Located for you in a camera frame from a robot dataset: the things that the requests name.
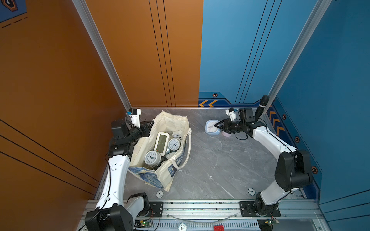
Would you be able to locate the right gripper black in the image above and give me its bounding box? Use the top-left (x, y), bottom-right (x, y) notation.
top-left (214, 118), bottom-right (246, 134)

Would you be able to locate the pink round alarm clock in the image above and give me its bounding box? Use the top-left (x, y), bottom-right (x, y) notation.
top-left (221, 131), bottom-right (232, 137)

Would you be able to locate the white round alarm clock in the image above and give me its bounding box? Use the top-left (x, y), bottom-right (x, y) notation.
top-left (144, 150), bottom-right (162, 167)

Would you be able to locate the light blue square alarm clock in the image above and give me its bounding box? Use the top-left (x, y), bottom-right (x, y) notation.
top-left (205, 119), bottom-right (221, 135)

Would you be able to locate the cream canvas bag starry print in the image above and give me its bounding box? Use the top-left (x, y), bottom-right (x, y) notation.
top-left (129, 111), bottom-right (192, 191)

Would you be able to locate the large white digital clock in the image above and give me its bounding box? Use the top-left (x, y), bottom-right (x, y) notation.
top-left (154, 132), bottom-right (170, 156)

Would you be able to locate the white twin-bell alarm clock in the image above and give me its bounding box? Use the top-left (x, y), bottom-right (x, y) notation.
top-left (168, 137), bottom-right (181, 151)

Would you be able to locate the small white digital clock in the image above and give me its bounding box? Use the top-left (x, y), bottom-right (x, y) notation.
top-left (172, 130), bottom-right (185, 140)

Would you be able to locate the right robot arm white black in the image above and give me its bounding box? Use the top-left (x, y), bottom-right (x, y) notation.
top-left (214, 105), bottom-right (313, 216)

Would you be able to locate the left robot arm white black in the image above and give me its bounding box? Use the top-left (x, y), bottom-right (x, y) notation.
top-left (85, 119), bottom-right (154, 231)

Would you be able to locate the black microphone on stand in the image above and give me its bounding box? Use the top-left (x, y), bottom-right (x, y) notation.
top-left (254, 95), bottom-right (269, 122)

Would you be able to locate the white round marker right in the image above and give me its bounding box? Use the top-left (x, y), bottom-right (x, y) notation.
top-left (248, 188), bottom-right (256, 196)

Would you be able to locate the white round marker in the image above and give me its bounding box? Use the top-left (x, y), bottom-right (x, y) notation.
top-left (248, 188), bottom-right (256, 196)
top-left (156, 191), bottom-right (164, 199)

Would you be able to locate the white round marker left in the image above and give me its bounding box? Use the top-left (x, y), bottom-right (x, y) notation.
top-left (156, 191), bottom-right (164, 199)

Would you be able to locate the green circuit board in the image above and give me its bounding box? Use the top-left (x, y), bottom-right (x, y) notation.
top-left (134, 220), bottom-right (153, 229)

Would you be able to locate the red block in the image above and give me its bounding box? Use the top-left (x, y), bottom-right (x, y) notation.
top-left (214, 225), bottom-right (225, 231)

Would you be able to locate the white round number tag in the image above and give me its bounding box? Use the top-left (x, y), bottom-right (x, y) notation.
top-left (178, 223), bottom-right (188, 231)

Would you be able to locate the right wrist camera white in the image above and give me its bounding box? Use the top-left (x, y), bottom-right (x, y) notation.
top-left (225, 107), bottom-right (237, 122)

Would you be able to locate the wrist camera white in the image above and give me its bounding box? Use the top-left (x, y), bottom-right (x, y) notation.
top-left (225, 107), bottom-right (237, 122)
top-left (127, 108), bottom-right (141, 128)

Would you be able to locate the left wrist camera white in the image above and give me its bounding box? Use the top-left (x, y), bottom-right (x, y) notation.
top-left (127, 108), bottom-right (141, 128)

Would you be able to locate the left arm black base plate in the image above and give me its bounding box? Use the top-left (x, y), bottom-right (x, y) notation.
top-left (137, 201), bottom-right (164, 219)

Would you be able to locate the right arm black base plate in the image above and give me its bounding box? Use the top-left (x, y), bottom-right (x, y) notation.
top-left (239, 201), bottom-right (281, 217)

